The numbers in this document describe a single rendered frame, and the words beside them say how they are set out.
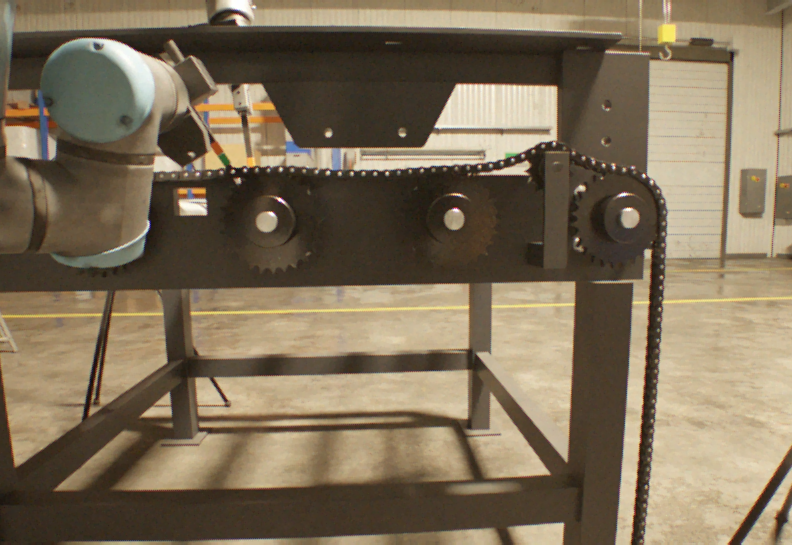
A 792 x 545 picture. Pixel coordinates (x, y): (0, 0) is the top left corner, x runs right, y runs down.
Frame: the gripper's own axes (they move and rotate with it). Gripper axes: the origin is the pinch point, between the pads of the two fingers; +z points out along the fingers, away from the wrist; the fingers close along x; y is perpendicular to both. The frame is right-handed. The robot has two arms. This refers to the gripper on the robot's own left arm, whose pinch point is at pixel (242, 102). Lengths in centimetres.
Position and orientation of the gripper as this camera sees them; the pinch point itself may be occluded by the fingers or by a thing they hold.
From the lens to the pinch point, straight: 94.2
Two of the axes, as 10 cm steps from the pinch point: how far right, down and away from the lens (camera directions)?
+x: -0.1, 1.5, 9.9
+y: 9.8, -1.9, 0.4
